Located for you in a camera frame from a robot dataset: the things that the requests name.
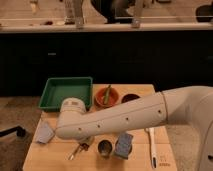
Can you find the dark purple grapes bunch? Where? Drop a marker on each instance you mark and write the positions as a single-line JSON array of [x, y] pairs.
[[85, 146]]

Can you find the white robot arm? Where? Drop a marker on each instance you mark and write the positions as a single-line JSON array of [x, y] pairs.
[[192, 105]]

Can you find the small metal cup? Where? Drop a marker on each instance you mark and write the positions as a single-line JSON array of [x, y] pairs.
[[105, 148]]

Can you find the light blue plastic cup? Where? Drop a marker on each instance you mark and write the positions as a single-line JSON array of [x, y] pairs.
[[44, 133]]

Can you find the orange bowl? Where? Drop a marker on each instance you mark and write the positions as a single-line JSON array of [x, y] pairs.
[[113, 98]]

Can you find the green vegetable stick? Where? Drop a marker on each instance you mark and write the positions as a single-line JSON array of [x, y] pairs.
[[107, 94]]

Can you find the dark brown bowl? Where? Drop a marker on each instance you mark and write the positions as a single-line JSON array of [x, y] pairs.
[[129, 97]]

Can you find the green plastic tray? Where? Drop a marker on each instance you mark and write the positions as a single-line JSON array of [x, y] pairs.
[[59, 88]]

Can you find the metal fork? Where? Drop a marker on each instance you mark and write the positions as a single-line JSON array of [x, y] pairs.
[[75, 152]]

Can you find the black chair part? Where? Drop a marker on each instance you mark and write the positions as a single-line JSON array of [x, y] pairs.
[[20, 131]]

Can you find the white handled brush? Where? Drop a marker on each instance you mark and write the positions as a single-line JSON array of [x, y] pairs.
[[151, 133]]

